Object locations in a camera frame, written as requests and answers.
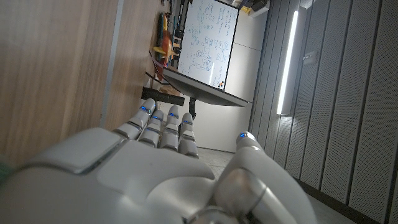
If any computer monitor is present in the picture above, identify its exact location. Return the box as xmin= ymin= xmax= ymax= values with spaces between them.
xmin=161 ymin=67 xmax=249 ymax=108

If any whiteboard with writing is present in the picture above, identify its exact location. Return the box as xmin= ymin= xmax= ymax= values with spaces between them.
xmin=177 ymin=0 xmax=240 ymax=91

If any grey wall box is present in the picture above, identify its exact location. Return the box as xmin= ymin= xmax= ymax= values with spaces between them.
xmin=303 ymin=51 xmax=318 ymax=66

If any long ceiling light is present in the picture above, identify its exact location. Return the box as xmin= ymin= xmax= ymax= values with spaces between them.
xmin=276 ymin=11 xmax=299 ymax=116

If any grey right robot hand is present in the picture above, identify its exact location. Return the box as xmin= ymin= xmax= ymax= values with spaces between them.
xmin=0 ymin=98 xmax=318 ymax=224

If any colourful toy airplane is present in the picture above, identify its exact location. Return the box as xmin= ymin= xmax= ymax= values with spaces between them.
xmin=152 ymin=29 xmax=180 ymax=68

